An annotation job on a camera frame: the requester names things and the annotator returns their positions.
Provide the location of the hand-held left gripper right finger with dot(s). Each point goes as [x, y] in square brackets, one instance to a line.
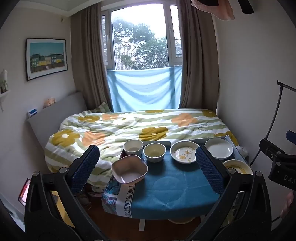
[208, 169]

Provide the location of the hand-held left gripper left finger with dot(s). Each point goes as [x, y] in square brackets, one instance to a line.
[85, 169]

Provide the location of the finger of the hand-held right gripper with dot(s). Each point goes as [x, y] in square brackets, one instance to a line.
[271, 148]
[291, 135]

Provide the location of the plain white plate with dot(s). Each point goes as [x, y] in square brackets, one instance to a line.
[218, 148]

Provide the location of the duck print plate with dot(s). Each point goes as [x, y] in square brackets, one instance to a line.
[185, 153]

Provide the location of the yellow rim plate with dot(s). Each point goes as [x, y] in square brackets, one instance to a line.
[238, 166]

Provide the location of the pink scalloped bowl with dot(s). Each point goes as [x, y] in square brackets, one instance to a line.
[129, 171]

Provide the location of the person's right hand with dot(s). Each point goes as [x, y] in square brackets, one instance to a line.
[288, 204]

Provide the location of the crumpled cloth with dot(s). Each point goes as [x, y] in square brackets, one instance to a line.
[94, 188]

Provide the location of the blue tablecloth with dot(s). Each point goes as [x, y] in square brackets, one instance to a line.
[166, 185]

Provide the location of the black stand rod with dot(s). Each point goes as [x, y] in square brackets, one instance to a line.
[286, 85]

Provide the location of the white round bowl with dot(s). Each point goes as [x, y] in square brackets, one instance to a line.
[133, 148]

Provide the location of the cream duck print bowl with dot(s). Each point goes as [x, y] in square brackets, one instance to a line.
[154, 153]

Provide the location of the grey headboard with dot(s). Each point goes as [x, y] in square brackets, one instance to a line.
[53, 115]

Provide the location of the green striped pillow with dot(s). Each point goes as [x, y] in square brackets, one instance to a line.
[101, 107]

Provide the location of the red screen device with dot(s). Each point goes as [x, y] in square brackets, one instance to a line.
[24, 191]

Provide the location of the floral striped duvet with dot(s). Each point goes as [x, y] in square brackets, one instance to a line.
[138, 125]

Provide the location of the small plush toy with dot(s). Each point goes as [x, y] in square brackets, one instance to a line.
[49, 102]

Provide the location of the blue white device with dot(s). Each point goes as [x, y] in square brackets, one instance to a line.
[32, 112]

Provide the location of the light blue window cloth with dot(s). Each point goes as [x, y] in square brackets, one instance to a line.
[143, 90]

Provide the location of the small potted plant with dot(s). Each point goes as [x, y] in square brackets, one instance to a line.
[3, 85]

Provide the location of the framed picture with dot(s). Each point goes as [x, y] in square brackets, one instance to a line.
[46, 58]

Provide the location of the white bottle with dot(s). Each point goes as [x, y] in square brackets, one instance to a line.
[4, 75]

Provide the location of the black flat bar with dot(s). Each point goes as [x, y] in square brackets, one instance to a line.
[246, 5]

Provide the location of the pink hanging garment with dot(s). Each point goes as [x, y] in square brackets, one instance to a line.
[217, 8]

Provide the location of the white frame window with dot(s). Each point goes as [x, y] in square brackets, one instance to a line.
[141, 34]

